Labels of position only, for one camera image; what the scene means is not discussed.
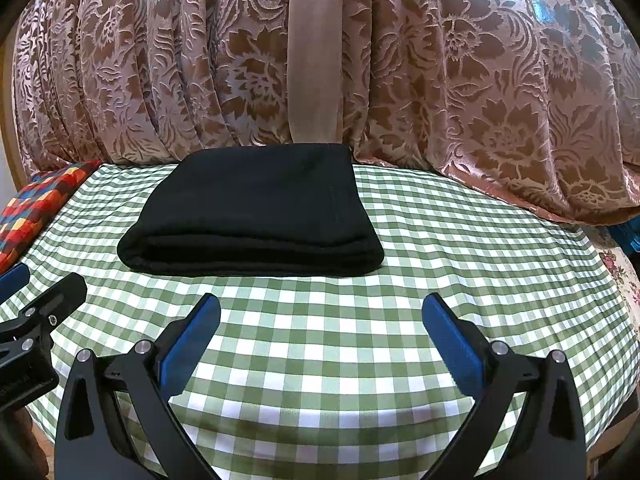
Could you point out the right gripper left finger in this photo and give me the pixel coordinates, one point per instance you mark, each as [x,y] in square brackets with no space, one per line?
[92,440]

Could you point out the floral bedspread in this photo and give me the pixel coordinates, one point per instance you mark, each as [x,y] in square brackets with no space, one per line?
[621,269]

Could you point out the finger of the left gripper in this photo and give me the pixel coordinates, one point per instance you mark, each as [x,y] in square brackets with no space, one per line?
[13,280]

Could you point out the colourful patterned pillow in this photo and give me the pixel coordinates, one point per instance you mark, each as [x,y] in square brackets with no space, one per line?
[27,213]

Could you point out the brown floral curtain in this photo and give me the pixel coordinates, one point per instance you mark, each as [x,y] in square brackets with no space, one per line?
[534,102]

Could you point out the black pants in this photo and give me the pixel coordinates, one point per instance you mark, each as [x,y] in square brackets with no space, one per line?
[280,210]

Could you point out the green white checkered bedsheet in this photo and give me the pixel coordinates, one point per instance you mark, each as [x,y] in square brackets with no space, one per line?
[310,378]

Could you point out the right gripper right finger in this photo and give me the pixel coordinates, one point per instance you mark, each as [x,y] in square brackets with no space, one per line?
[548,440]

